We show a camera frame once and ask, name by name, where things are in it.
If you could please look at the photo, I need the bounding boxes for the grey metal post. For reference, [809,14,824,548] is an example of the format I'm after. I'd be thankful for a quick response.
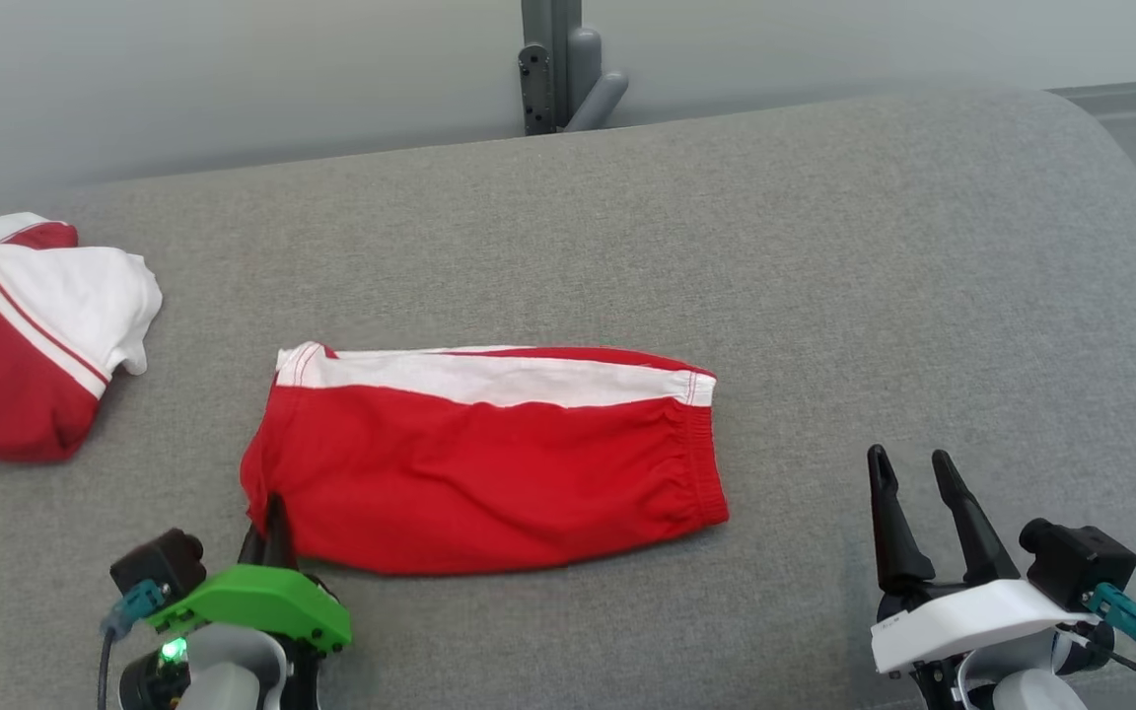
[519,0,630,137]

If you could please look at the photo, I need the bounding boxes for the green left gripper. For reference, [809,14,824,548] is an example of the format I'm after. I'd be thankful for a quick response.
[146,493,352,656]

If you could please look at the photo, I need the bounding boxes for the grey fabric sofa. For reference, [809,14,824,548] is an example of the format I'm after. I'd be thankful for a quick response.
[0,87,1136,710]

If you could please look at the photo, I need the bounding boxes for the teal plug right black cable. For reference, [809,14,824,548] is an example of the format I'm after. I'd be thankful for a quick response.
[1061,582,1136,706]

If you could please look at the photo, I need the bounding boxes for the red white basketball jersey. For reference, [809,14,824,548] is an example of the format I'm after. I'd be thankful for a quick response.
[0,212,164,464]

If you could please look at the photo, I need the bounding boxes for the red shorts white stripe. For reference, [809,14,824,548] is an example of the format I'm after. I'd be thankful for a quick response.
[240,341,731,577]

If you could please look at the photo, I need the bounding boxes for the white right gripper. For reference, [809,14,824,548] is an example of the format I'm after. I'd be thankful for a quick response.
[867,445,1101,681]

